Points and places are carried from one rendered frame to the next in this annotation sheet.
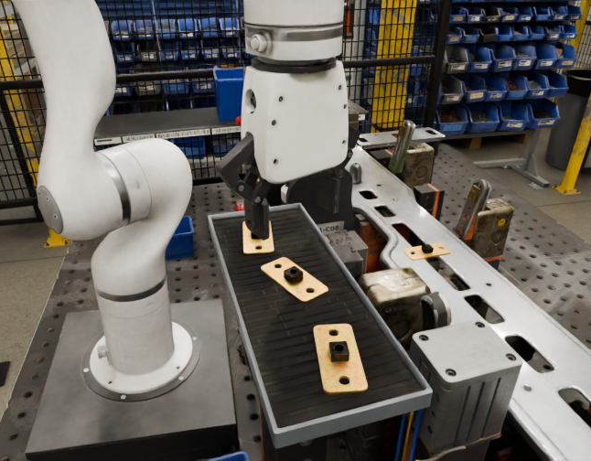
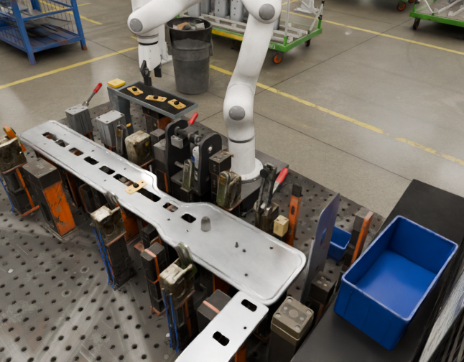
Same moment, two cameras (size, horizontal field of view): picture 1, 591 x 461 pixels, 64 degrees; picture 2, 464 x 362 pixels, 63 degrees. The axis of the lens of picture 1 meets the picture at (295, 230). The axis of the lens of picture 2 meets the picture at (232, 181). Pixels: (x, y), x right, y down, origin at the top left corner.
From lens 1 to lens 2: 1.97 m
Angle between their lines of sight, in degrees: 104
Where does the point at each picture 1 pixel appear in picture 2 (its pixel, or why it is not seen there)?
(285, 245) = (166, 105)
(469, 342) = (109, 117)
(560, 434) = (85, 144)
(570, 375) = (78, 158)
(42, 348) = (302, 179)
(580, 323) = (40, 325)
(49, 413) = not seen: hidden behind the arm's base
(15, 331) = not seen: outside the picture
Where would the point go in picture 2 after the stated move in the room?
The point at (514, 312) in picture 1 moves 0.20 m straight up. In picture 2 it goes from (94, 172) to (82, 126)
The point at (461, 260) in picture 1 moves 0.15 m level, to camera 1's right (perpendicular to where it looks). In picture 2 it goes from (118, 188) to (77, 204)
